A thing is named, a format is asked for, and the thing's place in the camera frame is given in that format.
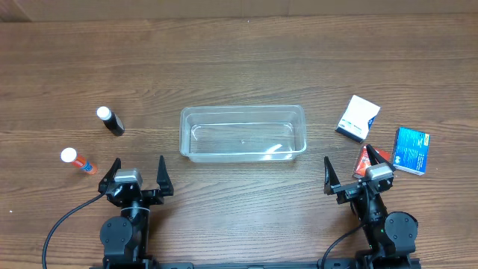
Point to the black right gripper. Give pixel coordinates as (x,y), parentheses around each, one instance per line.
(346,190)

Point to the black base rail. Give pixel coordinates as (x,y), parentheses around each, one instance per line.
(254,265)

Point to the red and white box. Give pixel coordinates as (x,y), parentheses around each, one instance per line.
(363,162)

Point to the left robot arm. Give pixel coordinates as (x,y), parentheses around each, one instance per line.
(125,237)

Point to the white and blue box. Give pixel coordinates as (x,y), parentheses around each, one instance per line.
(357,119)

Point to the orange tube white cap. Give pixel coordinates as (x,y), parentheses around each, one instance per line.
(70,155)

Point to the black bottle white cap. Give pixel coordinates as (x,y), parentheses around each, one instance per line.
(111,120)

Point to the clear plastic container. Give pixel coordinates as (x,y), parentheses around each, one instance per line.
(247,133)

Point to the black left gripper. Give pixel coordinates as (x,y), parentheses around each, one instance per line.
(165,181)

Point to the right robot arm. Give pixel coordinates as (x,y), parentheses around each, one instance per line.
(390,236)

